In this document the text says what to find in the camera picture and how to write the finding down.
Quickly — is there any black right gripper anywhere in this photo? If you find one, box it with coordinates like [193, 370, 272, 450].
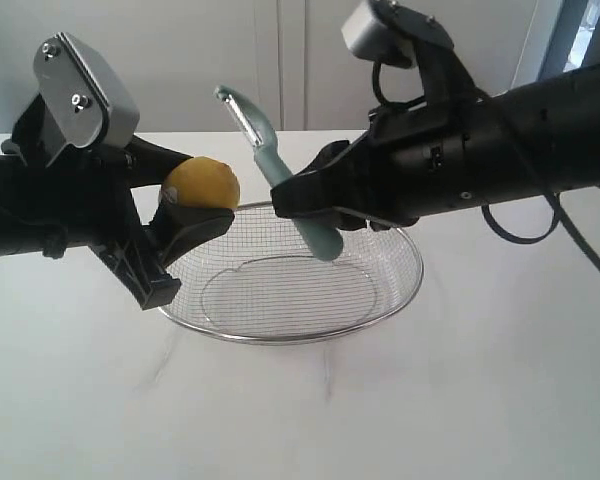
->
[270, 44, 495, 232]

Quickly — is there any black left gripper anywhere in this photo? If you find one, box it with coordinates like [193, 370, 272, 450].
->
[0, 95, 235, 310]

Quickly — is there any yellow lemon with sticker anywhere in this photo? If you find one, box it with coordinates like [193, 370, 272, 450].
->
[160, 156, 240, 210]

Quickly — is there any teal handled peeler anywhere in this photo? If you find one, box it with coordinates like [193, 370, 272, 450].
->
[214, 85, 344, 262]

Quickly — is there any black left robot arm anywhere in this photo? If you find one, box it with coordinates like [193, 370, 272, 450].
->
[0, 95, 240, 310]

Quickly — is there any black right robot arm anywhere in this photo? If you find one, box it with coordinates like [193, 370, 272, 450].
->
[271, 43, 600, 230]

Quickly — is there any oval steel mesh basket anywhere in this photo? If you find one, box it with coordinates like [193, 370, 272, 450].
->
[160, 202, 424, 345]

